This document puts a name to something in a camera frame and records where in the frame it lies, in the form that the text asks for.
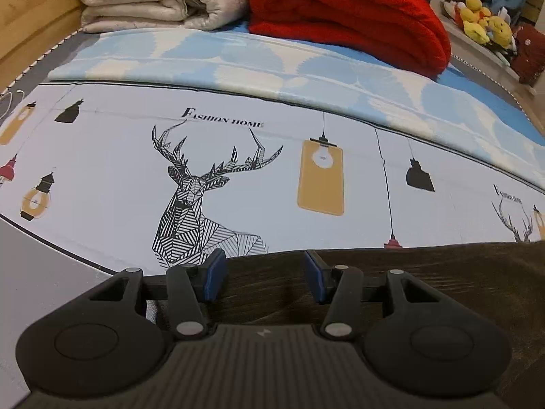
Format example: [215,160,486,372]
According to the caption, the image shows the red and white plush toy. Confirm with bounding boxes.
[443,0,467,22]

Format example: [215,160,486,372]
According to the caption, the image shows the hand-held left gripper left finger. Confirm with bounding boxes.
[91,248,228,342]

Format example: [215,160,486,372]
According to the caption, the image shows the dark red plush toy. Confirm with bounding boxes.
[510,23,545,86]

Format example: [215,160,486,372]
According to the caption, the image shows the white folded blanket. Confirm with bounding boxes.
[70,0,252,35]

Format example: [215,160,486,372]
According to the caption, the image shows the red folded blanket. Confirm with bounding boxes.
[248,0,452,79]

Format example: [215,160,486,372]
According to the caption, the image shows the wooden bed board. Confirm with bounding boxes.
[0,0,83,92]

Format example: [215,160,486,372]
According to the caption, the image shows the brown corduroy pants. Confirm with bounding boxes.
[145,241,545,409]

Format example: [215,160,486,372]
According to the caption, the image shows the deer and lamp printed sheet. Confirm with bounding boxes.
[0,79,545,277]

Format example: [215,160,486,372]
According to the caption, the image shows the yellow plush toy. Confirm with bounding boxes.
[463,21,490,45]
[462,0,491,23]
[487,15,514,50]

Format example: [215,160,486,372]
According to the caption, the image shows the blue leaf pattern sheet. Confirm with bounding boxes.
[47,26,545,158]

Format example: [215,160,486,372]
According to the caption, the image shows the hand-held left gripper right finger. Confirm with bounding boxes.
[303,249,443,342]

